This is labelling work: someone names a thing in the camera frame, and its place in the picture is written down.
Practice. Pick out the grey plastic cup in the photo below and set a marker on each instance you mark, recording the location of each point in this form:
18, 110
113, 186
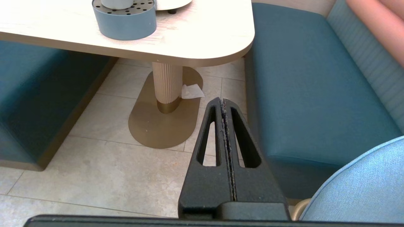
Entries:
116, 3

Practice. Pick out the light blue fabric chair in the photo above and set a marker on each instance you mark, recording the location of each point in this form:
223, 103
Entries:
366, 183

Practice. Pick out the blue upholstered booth sofa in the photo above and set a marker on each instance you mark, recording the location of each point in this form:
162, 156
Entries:
38, 101
315, 94

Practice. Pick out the white tissue scrap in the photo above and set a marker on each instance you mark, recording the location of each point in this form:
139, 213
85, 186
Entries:
192, 92

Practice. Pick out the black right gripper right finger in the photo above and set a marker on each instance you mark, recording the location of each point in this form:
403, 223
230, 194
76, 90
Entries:
255, 186

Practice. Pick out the large blue round drip tray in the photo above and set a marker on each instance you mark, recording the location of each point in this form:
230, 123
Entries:
126, 26

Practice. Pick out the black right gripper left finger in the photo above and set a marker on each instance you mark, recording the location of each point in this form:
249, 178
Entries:
205, 186

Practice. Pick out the pink bolster cushion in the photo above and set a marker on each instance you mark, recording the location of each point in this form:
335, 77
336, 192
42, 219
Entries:
382, 22

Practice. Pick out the clear water dispenser white base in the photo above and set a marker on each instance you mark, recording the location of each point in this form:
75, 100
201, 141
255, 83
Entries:
172, 3

